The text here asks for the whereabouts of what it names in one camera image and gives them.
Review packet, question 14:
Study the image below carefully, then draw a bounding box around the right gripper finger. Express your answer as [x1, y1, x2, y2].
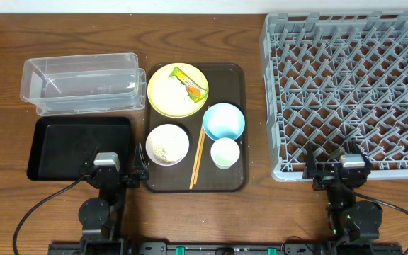
[351, 142, 373, 169]
[302, 146, 319, 179]

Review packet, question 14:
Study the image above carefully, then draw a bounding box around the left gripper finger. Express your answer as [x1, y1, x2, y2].
[83, 144, 100, 166]
[133, 142, 147, 171]

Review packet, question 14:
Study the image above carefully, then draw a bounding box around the pink bowl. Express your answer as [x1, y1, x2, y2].
[145, 124, 190, 166]

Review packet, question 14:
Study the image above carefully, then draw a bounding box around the wooden chopstick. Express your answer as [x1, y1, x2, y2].
[192, 127, 205, 186]
[189, 124, 205, 190]

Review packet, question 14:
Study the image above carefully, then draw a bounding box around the white tissue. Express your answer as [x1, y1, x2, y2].
[166, 78, 190, 101]

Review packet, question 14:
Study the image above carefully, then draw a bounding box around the white green cup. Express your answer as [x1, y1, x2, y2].
[210, 137, 240, 169]

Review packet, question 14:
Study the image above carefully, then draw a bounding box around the green orange snack wrapper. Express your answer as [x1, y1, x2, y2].
[169, 67, 208, 103]

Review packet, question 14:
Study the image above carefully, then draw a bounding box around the blue bowl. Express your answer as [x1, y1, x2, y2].
[203, 103, 246, 141]

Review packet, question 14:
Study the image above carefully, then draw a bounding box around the pile of rice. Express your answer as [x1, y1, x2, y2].
[153, 144, 176, 164]

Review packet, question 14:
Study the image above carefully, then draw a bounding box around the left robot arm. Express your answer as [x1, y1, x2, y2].
[79, 143, 149, 254]

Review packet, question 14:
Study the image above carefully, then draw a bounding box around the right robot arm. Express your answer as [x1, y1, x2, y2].
[302, 143, 383, 254]

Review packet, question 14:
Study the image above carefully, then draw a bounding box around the black waste tray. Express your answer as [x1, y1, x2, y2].
[26, 116, 131, 181]

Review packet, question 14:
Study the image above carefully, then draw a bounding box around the grey dishwasher rack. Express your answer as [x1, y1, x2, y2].
[259, 11, 408, 182]

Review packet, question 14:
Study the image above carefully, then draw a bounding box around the yellow plate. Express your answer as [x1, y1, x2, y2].
[147, 63, 210, 118]

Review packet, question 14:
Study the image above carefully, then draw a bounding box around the clear plastic bin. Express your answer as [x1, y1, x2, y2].
[20, 52, 147, 116]

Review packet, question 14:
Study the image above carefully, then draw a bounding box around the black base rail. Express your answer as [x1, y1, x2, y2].
[47, 242, 402, 255]

